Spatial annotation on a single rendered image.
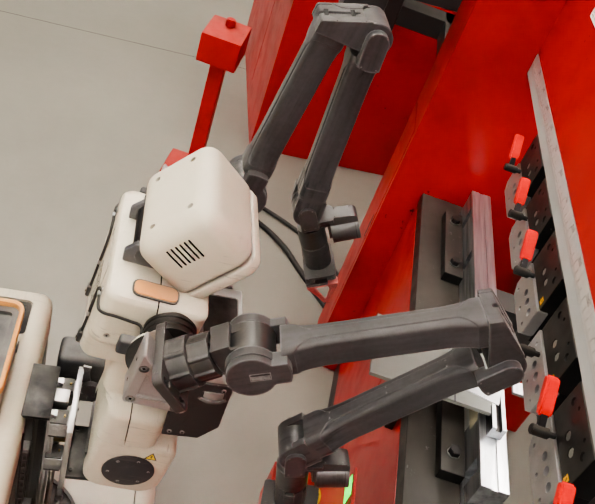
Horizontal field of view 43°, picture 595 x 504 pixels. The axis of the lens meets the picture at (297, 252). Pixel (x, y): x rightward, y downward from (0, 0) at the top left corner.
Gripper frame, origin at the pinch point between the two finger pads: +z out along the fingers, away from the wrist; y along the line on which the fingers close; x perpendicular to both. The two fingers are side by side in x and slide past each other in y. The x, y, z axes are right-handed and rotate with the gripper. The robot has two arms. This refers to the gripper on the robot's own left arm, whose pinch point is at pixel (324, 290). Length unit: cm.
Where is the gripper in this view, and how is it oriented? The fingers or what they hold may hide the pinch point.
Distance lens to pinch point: 166.8
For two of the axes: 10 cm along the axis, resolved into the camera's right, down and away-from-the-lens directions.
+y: -0.7, -6.6, 7.5
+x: -9.8, 1.8, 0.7
